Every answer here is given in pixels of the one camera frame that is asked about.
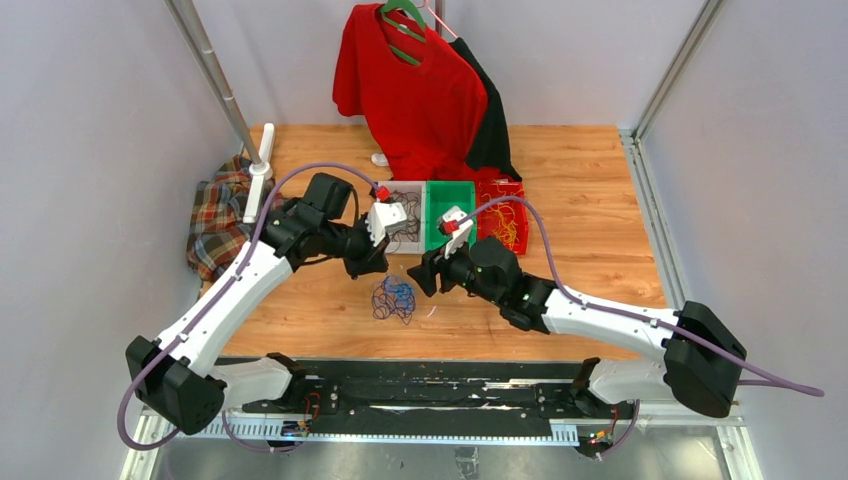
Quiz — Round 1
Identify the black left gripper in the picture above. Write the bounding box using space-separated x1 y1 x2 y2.
322 212 391 280

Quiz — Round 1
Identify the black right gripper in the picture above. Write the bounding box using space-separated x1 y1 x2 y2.
407 233 503 308

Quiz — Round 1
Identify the blue cable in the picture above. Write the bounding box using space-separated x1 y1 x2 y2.
370 274 417 327

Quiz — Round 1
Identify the black cable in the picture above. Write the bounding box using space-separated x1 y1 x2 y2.
390 190 424 243

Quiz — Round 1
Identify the yellow cable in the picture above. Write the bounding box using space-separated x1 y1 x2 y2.
480 192 525 250

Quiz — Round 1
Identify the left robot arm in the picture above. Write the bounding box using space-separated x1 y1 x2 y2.
118 172 407 435

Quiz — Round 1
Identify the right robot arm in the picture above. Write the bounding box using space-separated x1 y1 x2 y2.
407 237 747 418

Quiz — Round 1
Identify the white plastic bin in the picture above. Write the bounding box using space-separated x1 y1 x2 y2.
372 180 427 256

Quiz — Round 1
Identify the green plastic bin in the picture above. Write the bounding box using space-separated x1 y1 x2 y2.
424 181 477 251

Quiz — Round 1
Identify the red plastic bin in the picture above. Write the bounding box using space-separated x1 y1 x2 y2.
475 180 529 255

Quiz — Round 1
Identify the white stand with pole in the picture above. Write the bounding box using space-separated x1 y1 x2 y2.
164 0 276 224

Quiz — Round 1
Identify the black t-shirt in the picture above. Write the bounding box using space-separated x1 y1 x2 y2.
449 38 523 182

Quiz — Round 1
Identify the plaid cloth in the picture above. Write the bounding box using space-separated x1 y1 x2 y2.
186 156 253 282

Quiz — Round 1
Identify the red t-shirt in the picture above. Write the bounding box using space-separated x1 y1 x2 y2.
332 3 493 181

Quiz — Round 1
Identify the green clothes hanger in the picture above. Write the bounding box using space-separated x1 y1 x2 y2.
378 0 427 68

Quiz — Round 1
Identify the pink clothes hanger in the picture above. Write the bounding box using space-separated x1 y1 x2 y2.
423 0 459 39

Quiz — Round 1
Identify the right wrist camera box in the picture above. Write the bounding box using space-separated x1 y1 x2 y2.
438 206 473 259

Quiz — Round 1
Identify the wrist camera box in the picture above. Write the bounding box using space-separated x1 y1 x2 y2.
366 202 408 247
438 206 473 259

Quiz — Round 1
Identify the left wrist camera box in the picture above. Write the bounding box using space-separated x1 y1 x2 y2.
366 202 408 247

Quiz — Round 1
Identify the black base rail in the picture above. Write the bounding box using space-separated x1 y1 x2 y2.
221 357 713 442

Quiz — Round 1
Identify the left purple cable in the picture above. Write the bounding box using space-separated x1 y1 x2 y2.
117 162 392 455

